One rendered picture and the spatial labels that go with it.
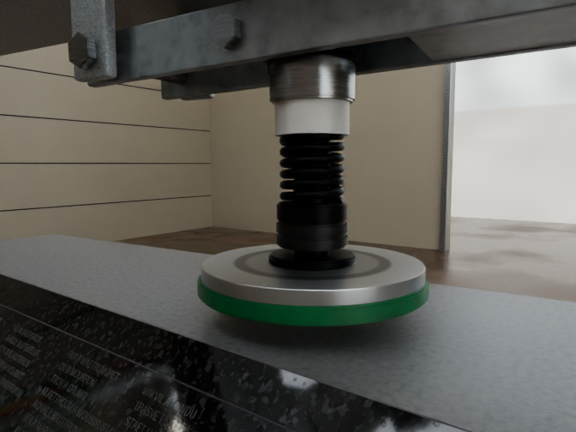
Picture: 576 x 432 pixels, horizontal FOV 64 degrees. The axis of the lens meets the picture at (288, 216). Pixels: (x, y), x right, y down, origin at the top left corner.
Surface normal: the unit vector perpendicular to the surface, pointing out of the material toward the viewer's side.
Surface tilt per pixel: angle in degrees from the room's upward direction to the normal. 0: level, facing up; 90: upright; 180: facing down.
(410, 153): 90
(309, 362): 0
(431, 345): 0
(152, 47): 90
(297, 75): 90
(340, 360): 0
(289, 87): 90
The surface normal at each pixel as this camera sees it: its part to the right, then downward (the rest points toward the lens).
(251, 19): -0.47, 0.10
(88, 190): 0.80, 0.06
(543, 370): 0.00, -0.99
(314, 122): 0.00, 0.11
